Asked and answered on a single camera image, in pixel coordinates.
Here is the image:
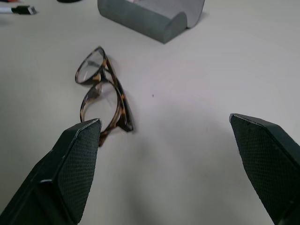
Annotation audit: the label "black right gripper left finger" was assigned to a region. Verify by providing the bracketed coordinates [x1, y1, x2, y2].
[0, 118, 103, 225]

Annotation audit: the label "white marker with black cap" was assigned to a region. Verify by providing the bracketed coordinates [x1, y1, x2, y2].
[0, 5, 38, 16]

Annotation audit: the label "tortoiseshell eyeglasses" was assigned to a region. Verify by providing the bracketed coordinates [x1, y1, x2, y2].
[75, 46, 134, 148]

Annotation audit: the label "grey felt glasses case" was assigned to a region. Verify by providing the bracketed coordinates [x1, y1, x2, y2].
[97, 0, 207, 44]

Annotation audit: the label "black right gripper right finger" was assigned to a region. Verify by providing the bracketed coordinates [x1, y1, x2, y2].
[229, 113, 300, 225]

